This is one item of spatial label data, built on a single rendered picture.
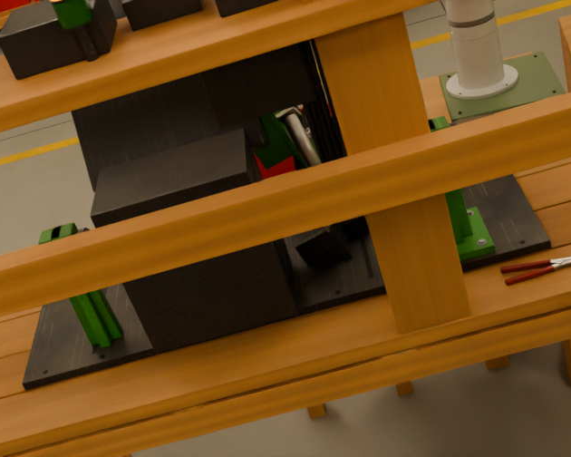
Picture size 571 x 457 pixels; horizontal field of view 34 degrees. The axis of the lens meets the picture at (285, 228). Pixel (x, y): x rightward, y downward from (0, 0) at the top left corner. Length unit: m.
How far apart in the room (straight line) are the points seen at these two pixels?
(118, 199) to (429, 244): 0.57
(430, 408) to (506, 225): 1.04
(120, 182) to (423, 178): 0.59
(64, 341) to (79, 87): 0.77
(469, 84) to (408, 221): 0.95
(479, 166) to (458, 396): 1.44
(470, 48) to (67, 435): 1.37
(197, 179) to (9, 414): 0.64
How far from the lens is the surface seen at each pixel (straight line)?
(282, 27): 1.39
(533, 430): 2.75
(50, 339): 2.09
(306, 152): 1.86
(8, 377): 2.09
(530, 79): 2.54
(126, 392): 1.88
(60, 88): 1.45
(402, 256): 1.65
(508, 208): 1.99
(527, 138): 1.53
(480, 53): 2.47
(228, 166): 1.70
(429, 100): 2.59
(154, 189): 1.72
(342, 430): 2.88
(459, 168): 1.52
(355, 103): 1.49
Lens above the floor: 2.01
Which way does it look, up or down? 32 degrees down
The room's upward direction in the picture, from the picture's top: 19 degrees counter-clockwise
